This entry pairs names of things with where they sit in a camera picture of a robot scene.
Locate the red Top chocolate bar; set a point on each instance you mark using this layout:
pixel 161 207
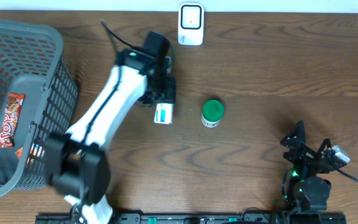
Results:
pixel 10 120

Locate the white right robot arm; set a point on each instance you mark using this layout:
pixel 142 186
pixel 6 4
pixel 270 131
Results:
pixel 304 191

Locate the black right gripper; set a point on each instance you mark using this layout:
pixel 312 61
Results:
pixel 304 152

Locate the green lid white jar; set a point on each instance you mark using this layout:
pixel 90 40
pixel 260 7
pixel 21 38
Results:
pixel 212 113

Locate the white Panadol box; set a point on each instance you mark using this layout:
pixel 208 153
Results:
pixel 163 113

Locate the grey plastic basket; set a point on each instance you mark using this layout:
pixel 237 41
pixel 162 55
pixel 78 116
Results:
pixel 31 63

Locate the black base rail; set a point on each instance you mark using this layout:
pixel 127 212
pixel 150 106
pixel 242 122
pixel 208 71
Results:
pixel 248 218

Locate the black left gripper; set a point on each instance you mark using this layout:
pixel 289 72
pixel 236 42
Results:
pixel 170 98

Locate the white barcode scanner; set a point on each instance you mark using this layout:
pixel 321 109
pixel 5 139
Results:
pixel 190 24

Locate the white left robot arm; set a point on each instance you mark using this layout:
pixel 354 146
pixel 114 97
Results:
pixel 76 163

